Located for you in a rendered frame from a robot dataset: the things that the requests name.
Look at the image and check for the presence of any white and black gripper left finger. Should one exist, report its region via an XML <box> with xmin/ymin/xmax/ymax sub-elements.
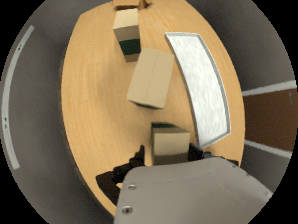
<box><xmin>95</xmin><ymin>145</ymin><xmax>146</xmax><ymax>207</ymax></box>

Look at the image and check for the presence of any tan block with green band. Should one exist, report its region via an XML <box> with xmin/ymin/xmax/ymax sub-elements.
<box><xmin>151</xmin><ymin>122</ymin><xmax>190</xmax><ymax>166</ymax></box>
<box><xmin>113</xmin><ymin>9</ymin><xmax>141</xmax><ymax>62</ymax></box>
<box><xmin>126</xmin><ymin>47</ymin><xmax>175</xmax><ymax>110</ymax></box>

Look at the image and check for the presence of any open brown cardboard box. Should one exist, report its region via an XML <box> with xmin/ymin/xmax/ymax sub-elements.
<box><xmin>112</xmin><ymin>0</ymin><xmax>153</xmax><ymax>10</ymax></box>

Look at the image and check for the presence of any white shallow rectangular tray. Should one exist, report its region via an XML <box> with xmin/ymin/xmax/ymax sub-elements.
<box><xmin>164</xmin><ymin>32</ymin><xmax>231</xmax><ymax>149</ymax></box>

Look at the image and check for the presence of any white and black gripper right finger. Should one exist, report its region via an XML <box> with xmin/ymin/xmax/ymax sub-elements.
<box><xmin>187</xmin><ymin>142</ymin><xmax>239</xmax><ymax>167</ymax></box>

